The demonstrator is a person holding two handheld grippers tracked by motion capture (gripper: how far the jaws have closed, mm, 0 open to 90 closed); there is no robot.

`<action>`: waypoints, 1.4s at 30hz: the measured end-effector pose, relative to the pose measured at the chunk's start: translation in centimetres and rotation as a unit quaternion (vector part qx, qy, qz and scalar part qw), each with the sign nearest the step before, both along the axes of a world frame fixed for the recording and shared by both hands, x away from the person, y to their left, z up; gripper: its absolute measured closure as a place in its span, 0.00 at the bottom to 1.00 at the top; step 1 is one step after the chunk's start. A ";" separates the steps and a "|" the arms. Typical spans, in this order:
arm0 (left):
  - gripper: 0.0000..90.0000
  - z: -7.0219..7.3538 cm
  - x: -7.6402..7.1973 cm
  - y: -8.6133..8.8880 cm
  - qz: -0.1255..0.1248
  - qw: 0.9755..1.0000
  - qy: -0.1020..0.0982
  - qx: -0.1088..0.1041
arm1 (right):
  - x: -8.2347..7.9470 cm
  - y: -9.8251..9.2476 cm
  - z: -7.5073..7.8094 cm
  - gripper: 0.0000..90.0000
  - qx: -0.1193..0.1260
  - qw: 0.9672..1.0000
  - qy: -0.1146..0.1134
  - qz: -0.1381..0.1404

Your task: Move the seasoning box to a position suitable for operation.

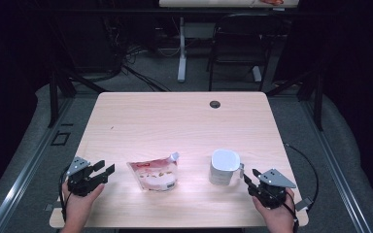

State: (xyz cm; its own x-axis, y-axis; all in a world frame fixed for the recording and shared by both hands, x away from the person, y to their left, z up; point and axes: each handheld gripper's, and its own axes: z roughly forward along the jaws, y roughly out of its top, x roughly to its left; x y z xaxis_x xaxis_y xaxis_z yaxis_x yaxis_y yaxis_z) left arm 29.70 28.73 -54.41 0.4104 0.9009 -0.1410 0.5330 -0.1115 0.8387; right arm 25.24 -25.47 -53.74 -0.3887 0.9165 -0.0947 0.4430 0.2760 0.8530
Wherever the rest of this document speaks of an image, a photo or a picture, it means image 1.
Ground person's left hand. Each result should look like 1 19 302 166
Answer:
61 182 106 226

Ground person's right hand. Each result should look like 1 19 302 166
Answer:
252 187 297 233

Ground floor cable bundle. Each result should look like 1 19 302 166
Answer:
103 18 173 93

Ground white lidded plastic pitcher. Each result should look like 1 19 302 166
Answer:
208 149 246 186

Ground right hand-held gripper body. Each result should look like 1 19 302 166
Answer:
248 168 297 210

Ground gray cable plug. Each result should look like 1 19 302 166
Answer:
293 196 314 213

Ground black looped cable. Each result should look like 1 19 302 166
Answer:
283 143 320 208

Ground dark curtain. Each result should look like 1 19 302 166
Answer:
320 0 373 208
0 0 50 202

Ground metal floor rail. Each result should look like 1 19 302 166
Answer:
299 96 373 233
0 96 76 233

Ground black chair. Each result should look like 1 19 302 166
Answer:
207 13 286 92

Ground wooden desk with white legs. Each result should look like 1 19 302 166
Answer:
158 0 300 83

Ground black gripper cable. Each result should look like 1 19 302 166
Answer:
285 188 300 233
58 164 74 224

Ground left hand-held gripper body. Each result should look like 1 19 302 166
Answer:
65 155 108 198

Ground red and white refill pouch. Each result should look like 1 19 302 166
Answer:
125 151 181 192

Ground black metal stand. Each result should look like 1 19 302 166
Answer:
265 69 324 132
47 64 108 129

